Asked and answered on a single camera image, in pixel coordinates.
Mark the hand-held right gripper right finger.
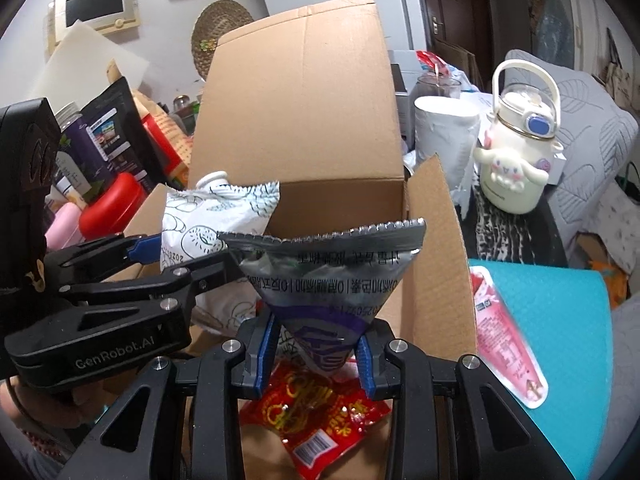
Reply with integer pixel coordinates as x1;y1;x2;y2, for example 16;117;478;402
356;320;576;480

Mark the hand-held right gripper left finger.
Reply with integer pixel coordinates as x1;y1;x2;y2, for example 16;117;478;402
55;312;282;480

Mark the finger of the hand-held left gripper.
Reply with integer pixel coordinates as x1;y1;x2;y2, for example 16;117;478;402
45;234;163;286
65;250;241;316

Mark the white printed snack bag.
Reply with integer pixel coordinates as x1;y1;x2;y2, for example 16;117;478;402
161;171;281;333

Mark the red snack bag yellow print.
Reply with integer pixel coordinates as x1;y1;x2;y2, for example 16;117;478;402
239;357;392;471

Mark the silver purple snack bag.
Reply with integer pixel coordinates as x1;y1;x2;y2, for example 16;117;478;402
218;217;427;383

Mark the brown cardboard box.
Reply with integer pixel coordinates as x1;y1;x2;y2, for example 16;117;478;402
120;0;478;480

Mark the person's left hand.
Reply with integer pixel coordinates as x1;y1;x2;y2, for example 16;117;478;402
10;377;108;428

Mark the red bottle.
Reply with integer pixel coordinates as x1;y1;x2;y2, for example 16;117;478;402
79;172;148;241

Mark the red food pouch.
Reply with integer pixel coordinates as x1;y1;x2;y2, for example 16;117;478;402
142;110;193;181

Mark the pink triangular packet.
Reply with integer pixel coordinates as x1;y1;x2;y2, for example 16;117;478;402
469;266;549;408

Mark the white cutting board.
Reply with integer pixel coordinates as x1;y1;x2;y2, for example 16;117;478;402
30;20;150;106

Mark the teal bubble mat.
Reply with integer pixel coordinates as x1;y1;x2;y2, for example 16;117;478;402
467;259;615;480

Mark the white paper roll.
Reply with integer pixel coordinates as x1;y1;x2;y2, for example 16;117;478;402
414;96;480;196

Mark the white cartoon water bottle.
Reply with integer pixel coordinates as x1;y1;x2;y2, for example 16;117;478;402
472;59;565;212

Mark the dark glass jar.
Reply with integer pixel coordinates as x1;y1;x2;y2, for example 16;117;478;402
415;72;461;101

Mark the red white plastic bag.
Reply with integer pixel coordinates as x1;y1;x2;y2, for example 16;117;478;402
415;50;451;78

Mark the grey leaf pillow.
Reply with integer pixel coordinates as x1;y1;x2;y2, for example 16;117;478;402
502;50;640;256

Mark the white fridge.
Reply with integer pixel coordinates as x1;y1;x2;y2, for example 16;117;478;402
261;0;428;53

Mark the brown door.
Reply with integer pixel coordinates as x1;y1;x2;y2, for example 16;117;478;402
415;0;493;86

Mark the bead bracelet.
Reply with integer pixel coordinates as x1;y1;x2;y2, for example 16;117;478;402
20;425;68;462

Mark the beige wall intercom panel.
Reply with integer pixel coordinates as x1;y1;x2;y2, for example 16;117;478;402
48;0;140;53

